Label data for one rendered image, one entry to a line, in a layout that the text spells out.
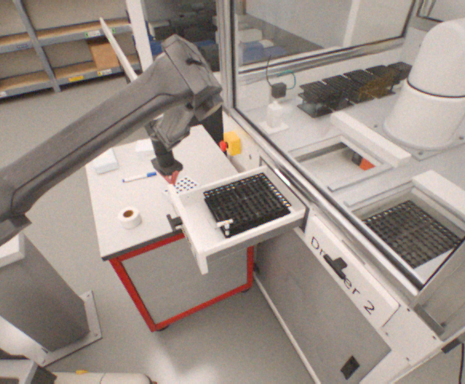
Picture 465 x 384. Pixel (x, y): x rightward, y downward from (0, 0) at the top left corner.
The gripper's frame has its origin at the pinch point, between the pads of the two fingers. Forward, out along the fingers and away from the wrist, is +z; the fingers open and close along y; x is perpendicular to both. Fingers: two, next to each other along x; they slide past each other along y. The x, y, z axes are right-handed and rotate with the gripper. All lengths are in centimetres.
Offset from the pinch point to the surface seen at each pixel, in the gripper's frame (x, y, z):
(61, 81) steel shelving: -50, 335, 77
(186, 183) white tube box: -7.0, 2.4, 6.5
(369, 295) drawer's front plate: -8, -69, -3
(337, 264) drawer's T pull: -9, -60, -5
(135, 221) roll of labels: 16.7, 0.3, 7.2
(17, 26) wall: -42, 389, 24
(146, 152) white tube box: -6.8, 30.8, 6.2
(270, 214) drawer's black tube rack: -12.5, -35.2, -0.8
